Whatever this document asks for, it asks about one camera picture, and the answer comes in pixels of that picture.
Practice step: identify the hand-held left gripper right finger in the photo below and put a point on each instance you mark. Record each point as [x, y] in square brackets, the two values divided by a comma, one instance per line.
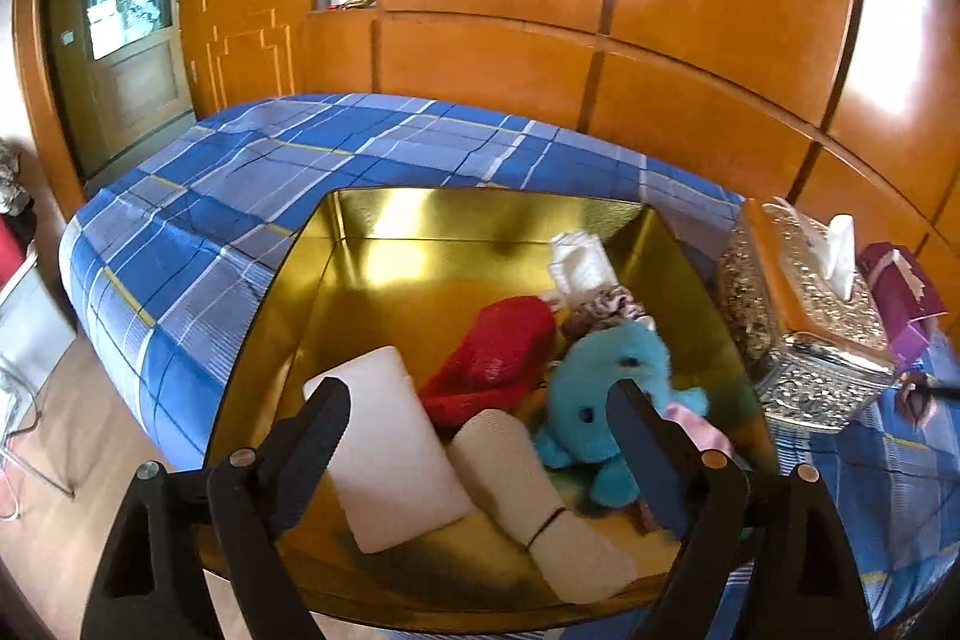
[652, 467]

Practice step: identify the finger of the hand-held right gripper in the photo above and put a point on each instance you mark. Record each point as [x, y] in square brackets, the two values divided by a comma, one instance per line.
[919, 389]

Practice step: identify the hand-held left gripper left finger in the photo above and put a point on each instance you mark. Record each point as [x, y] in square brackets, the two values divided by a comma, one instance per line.
[311, 460]

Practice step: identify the white foam block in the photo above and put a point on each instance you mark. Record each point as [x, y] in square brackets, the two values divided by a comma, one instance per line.
[390, 430]

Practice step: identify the blue plush toy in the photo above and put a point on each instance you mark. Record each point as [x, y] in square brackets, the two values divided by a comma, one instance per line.
[600, 377]

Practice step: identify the white knit sock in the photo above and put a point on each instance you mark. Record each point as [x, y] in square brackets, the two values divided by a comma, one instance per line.
[525, 482]

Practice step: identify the pink brown satin scrunchie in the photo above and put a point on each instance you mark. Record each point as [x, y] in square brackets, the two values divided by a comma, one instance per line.
[607, 302]

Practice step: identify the red knit sock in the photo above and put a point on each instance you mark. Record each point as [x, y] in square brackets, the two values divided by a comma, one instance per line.
[502, 347]

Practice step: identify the white waffle cloth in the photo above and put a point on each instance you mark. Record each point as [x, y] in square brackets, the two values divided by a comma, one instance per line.
[581, 269]

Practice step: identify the gold tin box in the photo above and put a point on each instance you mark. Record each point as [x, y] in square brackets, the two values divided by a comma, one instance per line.
[420, 257]

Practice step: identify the purple carton box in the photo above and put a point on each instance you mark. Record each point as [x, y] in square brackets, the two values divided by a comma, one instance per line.
[896, 295]

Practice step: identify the silver embossed tissue box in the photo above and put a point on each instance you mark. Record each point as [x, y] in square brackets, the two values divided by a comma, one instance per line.
[810, 347]

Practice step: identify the white tissue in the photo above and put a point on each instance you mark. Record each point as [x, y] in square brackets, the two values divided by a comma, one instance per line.
[836, 257]

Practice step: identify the blue plaid bedsheet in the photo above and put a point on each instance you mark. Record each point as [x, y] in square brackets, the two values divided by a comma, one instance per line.
[225, 197]

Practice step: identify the white plastic furniture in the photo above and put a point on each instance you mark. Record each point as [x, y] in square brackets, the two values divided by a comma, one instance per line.
[30, 325]

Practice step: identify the red cloth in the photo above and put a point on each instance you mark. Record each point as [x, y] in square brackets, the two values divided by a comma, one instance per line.
[15, 246]

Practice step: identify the black white patterned cloth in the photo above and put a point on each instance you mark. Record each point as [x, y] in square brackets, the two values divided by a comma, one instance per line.
[11, 175]

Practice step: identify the wooden door with glass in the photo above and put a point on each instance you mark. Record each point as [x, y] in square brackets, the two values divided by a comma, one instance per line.
[127, 25]

